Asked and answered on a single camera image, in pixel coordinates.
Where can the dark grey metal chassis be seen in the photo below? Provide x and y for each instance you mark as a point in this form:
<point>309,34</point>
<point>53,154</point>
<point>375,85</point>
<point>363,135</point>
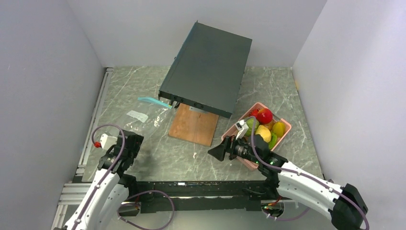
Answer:
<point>207,72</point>

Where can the wooden cutting board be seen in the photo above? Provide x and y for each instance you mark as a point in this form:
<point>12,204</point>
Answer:
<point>193,125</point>

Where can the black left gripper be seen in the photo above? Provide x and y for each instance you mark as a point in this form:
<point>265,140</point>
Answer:
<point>138,141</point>

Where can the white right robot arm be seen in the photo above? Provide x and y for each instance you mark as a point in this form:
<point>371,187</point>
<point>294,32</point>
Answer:
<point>342,205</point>

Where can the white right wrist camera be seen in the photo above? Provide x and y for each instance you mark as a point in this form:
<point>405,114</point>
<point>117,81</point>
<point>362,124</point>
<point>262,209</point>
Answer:
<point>242,128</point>

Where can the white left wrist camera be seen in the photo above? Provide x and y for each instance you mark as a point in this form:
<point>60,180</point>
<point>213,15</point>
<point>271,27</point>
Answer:
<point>105,142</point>

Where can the red toy apple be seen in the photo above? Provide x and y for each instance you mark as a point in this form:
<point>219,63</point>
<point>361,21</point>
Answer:
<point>264,116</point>

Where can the green toy cabbage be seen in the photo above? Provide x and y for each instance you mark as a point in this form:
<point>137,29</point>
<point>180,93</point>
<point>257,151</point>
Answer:
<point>252,124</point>

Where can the clear zip top bag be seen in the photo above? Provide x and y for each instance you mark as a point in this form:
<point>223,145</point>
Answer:
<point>145,116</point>

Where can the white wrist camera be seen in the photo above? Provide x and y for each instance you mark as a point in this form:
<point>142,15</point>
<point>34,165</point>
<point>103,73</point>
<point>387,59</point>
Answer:
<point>242,128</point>
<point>105,142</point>

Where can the yellow toy walnut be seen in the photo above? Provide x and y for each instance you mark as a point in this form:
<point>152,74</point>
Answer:
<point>264,132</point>

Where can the aluminium side rail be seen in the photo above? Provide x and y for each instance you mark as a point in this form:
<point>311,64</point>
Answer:
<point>74,191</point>

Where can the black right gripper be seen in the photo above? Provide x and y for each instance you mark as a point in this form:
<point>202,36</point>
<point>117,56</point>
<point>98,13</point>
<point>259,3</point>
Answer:
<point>228,145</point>

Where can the red toy strawberry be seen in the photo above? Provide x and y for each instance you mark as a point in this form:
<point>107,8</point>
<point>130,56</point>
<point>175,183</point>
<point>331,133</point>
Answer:
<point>254,112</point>

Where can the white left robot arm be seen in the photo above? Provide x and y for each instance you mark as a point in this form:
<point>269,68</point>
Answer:
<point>111,185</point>

